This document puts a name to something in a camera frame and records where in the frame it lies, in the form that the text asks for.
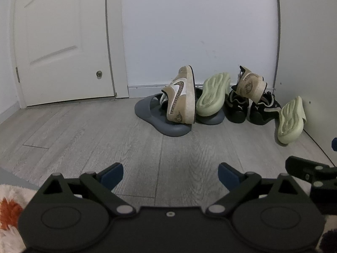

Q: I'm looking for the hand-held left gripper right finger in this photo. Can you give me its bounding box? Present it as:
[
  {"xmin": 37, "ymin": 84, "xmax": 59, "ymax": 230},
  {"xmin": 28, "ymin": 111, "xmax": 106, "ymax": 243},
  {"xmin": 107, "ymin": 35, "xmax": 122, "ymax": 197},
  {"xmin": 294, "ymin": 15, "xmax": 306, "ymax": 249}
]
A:
[{"xmin": 206, "ymin": 163, "xmax": 303, "ymax": 216}]

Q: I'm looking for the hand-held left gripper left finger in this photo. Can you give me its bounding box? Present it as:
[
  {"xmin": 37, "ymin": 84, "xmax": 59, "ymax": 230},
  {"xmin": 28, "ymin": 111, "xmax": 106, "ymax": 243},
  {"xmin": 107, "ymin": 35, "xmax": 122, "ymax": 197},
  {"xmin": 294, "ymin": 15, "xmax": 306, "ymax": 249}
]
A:
[{"xmin": 39, "ymin": 163, "xmax": 137, "ymax": 217}]

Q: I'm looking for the pale green slide sandal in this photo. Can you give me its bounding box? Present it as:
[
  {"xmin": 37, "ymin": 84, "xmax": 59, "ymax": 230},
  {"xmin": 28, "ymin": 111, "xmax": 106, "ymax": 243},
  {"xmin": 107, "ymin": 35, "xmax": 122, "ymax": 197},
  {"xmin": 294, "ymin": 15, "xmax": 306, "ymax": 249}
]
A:
[
  {"xmin": 277, "ymin": 96, "xmax": 307, "ymax": 144},
  {"xmin": 196, "ymin": 72, "xmax": 231, "ymax": 117}
]

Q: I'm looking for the grey slide sandal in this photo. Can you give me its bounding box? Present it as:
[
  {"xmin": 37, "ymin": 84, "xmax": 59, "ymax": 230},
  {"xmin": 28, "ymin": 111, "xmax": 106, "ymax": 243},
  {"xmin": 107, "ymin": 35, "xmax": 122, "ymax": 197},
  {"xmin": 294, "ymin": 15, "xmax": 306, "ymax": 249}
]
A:
[
  {"xmin": 134, "ymin": 94, "xmax": 193, "ymax": 137},
  {"xmin": 194, "ymin": 88, "xmax": 226, "ymax": 125}
]

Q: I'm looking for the black sneaker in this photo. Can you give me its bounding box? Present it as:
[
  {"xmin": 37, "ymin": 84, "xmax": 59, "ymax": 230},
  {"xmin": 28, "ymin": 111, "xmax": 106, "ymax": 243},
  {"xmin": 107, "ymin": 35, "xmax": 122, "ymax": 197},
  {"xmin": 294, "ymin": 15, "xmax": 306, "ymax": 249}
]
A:
[
  {"xmin": 225, "ymin": 90, "xmax": 250, "ymax": 123},
  {"xmin": 249, "ymin": 91, "xmax": 282, "ymax": 125}
]

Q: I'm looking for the tan and white sneaker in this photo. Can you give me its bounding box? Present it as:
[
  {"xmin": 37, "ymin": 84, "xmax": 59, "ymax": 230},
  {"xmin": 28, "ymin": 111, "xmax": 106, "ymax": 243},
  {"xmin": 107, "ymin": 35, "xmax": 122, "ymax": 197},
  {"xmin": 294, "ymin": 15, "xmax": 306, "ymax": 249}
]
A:
[
  {"xmin": 235, "ymin": 66, "xmax": 268, "ymax": 103},
  {"xmin": 160, "ymin": 65, "xmax": 197, "ymax": 124}
]

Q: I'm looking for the long white baseboard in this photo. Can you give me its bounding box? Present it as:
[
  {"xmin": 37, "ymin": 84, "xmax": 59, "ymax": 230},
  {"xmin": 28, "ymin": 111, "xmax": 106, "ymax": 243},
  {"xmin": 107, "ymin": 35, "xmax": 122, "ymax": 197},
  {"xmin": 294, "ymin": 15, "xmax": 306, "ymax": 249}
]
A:
[{"xmin": 127, "ymin": 83, "xmax": 276, "ymax": 99}]

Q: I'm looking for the grey mat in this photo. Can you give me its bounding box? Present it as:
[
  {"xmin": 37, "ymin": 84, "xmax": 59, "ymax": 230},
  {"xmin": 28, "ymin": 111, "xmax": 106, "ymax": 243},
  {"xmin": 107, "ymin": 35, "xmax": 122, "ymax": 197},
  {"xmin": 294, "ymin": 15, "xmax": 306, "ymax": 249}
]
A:
[{"xmin": 0, "ymin": 167, "xmax": 40, "ymax": 192}]

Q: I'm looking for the short white baseboard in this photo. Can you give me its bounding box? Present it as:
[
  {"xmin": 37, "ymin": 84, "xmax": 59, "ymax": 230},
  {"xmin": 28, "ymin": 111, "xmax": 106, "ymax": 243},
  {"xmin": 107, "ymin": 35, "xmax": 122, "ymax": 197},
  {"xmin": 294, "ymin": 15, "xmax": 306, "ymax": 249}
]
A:
[{"xmin": 0, "ymin": 100, "xmax": 21, "ymax": 125}]

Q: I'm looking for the white door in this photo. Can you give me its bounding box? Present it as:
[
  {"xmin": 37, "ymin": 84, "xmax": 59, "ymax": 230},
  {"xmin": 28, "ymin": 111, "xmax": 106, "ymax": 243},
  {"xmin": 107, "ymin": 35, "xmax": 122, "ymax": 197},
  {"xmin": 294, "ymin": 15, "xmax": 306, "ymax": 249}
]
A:
[{"xmin": 11, "ymin": 0, "xmax": 118, "ymax": 108}]

